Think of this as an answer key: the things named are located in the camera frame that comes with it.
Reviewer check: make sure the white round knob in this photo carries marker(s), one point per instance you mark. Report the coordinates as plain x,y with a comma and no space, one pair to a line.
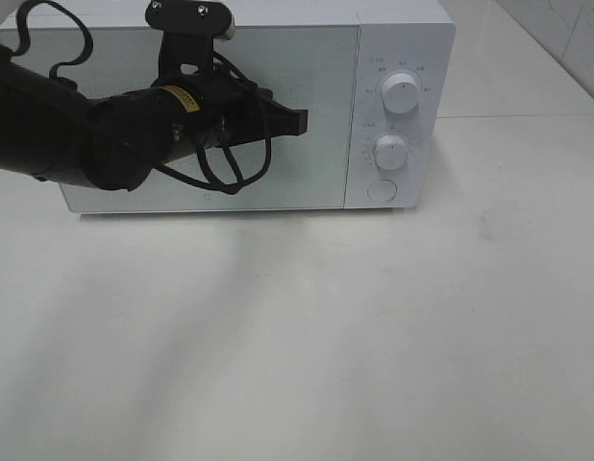
391,152
400,91

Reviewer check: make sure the white microwave oven body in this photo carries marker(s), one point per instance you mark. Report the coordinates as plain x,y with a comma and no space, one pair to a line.
413,35

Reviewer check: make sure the white round door button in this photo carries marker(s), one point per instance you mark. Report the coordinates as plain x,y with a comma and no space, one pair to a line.
382,191

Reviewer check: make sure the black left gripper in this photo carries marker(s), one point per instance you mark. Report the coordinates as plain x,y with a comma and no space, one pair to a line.
220,111

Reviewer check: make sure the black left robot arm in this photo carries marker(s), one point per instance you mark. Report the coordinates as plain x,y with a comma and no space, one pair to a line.
51,132

